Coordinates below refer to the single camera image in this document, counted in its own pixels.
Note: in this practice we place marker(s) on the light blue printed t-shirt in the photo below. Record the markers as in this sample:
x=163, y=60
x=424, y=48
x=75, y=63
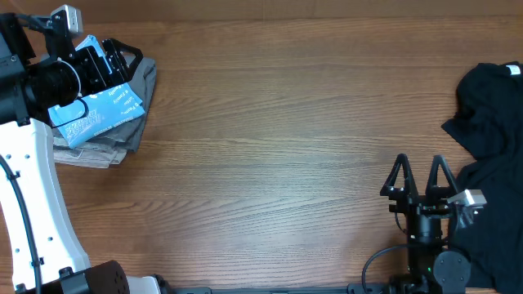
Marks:
x=93, y=115

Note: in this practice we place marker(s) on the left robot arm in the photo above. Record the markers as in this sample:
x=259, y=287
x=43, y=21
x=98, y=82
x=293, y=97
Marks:
x=41, y=68

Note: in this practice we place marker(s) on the folded grey trousers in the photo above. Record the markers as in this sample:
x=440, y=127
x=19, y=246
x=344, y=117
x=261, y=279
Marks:
x=142, y=83

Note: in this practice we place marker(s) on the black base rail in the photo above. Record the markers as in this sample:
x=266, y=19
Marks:
x=354, y=288

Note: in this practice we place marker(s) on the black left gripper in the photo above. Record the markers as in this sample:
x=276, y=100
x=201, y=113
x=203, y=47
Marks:
x=100, y=79

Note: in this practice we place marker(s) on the folded beige garment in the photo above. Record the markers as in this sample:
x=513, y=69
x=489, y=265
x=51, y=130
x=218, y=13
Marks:
x=89, y=155

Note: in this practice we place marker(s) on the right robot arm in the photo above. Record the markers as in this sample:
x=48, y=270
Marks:
x=423, y=216

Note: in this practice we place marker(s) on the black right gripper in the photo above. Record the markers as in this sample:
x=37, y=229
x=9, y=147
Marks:
x=430, y=201

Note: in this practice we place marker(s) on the black garment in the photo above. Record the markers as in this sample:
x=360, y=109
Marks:
x=488, y=124

